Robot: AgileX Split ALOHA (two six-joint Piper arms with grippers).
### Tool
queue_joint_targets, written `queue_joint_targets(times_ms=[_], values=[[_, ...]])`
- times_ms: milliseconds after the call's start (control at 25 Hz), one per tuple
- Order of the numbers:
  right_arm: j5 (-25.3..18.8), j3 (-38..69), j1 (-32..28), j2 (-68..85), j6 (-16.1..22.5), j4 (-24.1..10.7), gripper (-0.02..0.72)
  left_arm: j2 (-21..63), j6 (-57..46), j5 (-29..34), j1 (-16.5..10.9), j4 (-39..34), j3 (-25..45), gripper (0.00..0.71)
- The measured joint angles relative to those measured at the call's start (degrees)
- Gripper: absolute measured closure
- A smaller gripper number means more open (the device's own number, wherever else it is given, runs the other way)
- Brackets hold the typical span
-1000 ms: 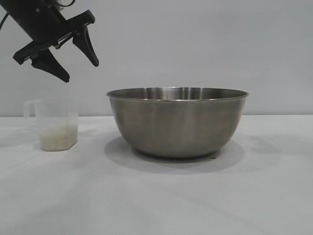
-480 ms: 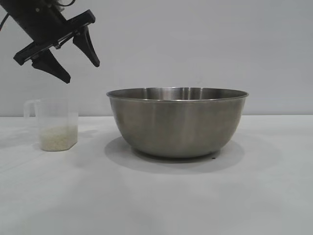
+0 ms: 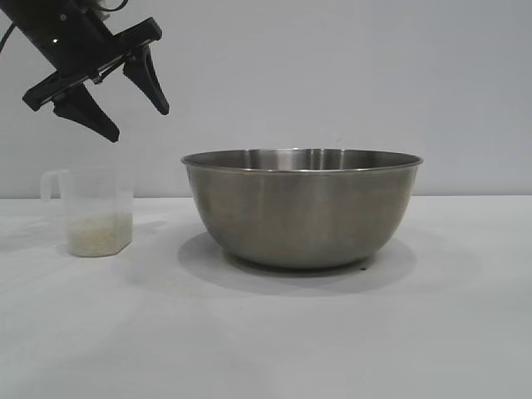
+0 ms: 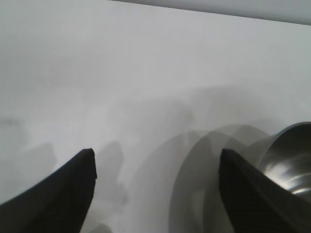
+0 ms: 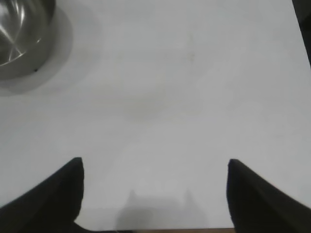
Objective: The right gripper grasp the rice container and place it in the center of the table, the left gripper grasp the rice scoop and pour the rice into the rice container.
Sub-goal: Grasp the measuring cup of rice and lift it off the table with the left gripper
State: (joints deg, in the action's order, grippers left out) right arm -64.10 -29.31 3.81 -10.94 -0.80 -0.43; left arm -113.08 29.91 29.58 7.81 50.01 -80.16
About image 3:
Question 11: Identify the white uncooked rice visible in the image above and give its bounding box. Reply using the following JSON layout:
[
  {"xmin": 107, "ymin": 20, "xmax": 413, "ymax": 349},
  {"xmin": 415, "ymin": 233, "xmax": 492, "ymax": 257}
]
[{"xmin": 67, "ymin": 211, "xmax": 134, "ymax": 257}]

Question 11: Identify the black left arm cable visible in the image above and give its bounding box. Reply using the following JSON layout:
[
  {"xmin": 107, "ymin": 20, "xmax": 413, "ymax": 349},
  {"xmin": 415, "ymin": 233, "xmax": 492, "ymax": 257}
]
[{"xmin": 0, "ymin": 22, "xmax": 16, "ymax": 51}]

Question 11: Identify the clear plastic measuring cup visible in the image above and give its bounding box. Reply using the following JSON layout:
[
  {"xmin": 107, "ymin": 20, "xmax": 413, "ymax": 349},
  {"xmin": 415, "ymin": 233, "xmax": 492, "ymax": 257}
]
[{"xmin": 40, "ymin": 168, "xmax": 135, "ymax": 258}]

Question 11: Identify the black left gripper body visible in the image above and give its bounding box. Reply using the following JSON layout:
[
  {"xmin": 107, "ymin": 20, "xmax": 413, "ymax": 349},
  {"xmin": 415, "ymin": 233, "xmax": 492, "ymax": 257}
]
[{"xmin": 0, "ymin": 0, "xmax": 162, "ymax": 111}]

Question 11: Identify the stainless steel mixing bowl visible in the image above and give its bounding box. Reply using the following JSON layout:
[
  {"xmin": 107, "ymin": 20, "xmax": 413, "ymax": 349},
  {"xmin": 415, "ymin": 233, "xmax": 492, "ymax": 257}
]
[{"xmin": 180, "ymin": 147, "xmax": 425, "ymax": 269}]

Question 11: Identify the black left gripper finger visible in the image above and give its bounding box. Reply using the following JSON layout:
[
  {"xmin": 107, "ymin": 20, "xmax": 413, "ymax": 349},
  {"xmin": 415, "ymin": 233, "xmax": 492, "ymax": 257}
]
[
  {"xmin": 123, "ymin": 45, "xmax": 170, "ymax": 116},
  {"xmin": 52, "ymin": 85, "xmax": 121, "ymax": 144}
]

